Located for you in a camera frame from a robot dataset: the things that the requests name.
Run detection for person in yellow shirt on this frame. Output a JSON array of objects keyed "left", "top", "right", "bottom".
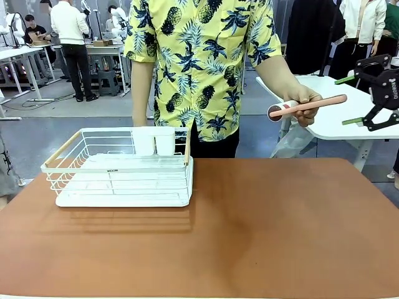
[{"left": 123, "top": 0, "right": 283, "bottom": 143}]

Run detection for person in white jacket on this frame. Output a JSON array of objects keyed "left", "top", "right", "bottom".
[{"left": 329, "top": 0, "right": 388, "bottom": 80}]

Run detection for man in white sweater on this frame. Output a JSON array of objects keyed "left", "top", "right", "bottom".
[{"left": 50, "top": 0, "right": 99, "bottom": 103}]

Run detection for white wire dish rack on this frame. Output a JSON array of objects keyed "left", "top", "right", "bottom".
[{"left": 40, "top": 126, "right": 194, "bottom": 200}]

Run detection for person's black trousers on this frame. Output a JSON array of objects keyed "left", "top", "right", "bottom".
[{"left": 189, "top": 120, "right": 241, "bottom": 159}]

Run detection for person's left hand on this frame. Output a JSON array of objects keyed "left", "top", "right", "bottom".
[{"left": 282, "top": 83, "right": 324, "bottom": 128}]

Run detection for person in black shirt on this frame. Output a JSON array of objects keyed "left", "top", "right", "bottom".
[{"left": 24, "top": 14, "right": 57, "bottom": 65}]

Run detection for pink handled lint roller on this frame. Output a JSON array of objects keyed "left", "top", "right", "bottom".
[{"left": 267, "top": 94, "right": 348, "bottom": 123}]

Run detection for white drip tray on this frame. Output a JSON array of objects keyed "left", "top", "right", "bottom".
[{"left": 55, "top": 152, "right": 194, "bottom": 208}]

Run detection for grey step stool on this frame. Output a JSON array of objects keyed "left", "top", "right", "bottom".
[{"left": 97, "top": 70, "right": 121, "bottom": 97}]

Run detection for person's left forearm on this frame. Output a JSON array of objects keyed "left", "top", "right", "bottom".
[{"left": 254, "top": 51, "right": 302, "bottom": 100}]

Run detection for white cutlery holder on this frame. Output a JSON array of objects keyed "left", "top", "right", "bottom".
[{"left": 130, "top": 126, "right": 176, "bottom": 156}]

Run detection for white robot beside desk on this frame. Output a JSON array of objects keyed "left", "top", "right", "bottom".
[{"left": 0, "top": 12, "right": 28, "bottom": 48}]

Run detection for person in green top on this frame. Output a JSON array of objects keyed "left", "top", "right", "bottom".
[{"left": 373, "top": 2, "right": 399, "bottom": 59}]

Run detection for white desk with box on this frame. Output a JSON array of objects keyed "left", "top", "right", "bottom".
[{"left": 52, "top": 44, "right": 131, "bottom": 94}]

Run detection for person's right forearm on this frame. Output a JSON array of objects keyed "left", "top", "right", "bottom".
[{"left": 130, "top": 59, "right": 156, "bottom": 128}]

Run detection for white side table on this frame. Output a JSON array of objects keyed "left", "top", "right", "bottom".
[{"left": 255, "top": 74, "right": 399, "bottom": 173}]

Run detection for long white desk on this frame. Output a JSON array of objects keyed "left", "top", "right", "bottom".
[{"left": 0, "top": 43, "right": 56, "bottom": 121}]

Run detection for clear plastic bag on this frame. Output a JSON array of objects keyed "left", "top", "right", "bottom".
[{"left": 269, "top": 120, "right": 317, "bottom": 158}]

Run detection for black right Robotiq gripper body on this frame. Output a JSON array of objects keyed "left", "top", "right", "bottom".
[{"left": 369, "top": 66, "right": 399, "bottom": 112}]

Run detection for hanging black jacket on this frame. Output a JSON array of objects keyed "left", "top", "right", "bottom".
[{"left": 285, "top": 0, "right": 347, "bottom": 76}]

